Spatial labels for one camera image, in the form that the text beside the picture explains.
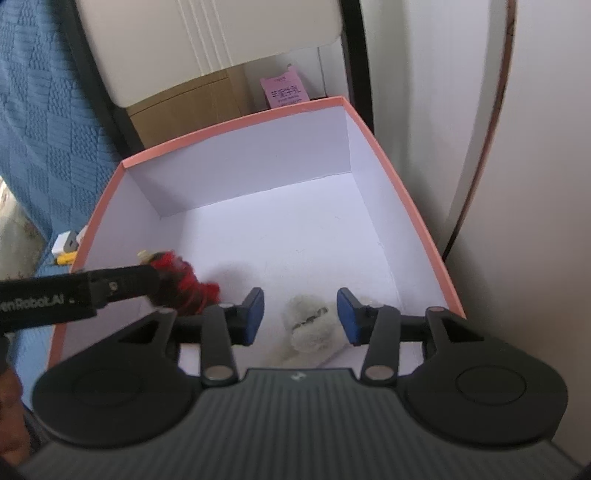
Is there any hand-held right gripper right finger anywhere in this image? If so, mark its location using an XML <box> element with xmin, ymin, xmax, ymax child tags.
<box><xmin>337</xmin><ymin>287</ymin><xmax>485</xmax><ymax>387</ymax></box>

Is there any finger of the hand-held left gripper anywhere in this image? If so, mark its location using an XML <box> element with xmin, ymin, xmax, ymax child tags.
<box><xmin>88</xmin><ymin>264</ymin><xmax>160</xmax><ymax>310</ymax></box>

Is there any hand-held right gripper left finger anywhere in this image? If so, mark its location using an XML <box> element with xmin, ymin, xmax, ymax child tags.
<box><xmin>115</xmin><ymin>287</ymin><xmax>265</xmax><ymax>387</ymax></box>

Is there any white fluffy plush toy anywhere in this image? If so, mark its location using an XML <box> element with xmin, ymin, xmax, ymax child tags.
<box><xmin>281</xmin><ymin>295</ymin><xmax>343</xmax><ymax>366</ymax></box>

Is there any white charger plug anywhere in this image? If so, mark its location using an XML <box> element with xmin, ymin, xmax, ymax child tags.
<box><xmin>52</xmin><ymin>231</ymin><xmax>79</xmax><ymax>257</ymax></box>

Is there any pink cardboard box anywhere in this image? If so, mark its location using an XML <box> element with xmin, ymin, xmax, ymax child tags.
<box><xmin>46</xmin><ymin>96</ymin><xmax>466</xmax><ymax>371</ymax></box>

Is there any person's left hand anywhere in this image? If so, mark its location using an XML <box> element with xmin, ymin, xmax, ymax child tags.
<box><xmin>0</xmin><ymin>367</ymin><xmax>26</xmax><ymax>460</ymax></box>

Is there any floral bedsheet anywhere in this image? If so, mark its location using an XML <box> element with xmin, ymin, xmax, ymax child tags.
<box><xmin>0</xmin><ymin>179</ymin><xmax>48</xmax><ymax>278</ymax></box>

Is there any brown cardboard box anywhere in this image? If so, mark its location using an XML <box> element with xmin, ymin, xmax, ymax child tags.
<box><xmin>126</xmin><ymin>65</ymin><xmax>254</xmax><ymax>151</ymax></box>

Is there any blue knitted blanket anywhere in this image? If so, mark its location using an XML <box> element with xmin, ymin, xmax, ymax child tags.
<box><xmin>0</xmin><ymin>0</ymin><xmax>126</xmax><ymax>278</ymax></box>

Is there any pink paper note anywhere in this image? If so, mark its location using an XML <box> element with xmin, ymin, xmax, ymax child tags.
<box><xmin>259</xmin><ymin>65</ymin><xmax>309</xmax><ymax>110</ymax></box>

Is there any cream chair backrest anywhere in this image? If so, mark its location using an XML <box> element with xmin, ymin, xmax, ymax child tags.
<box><xmin>60</xmin><ymin>0</ymin><xmax>376</xmax><ymax>158</ymax></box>

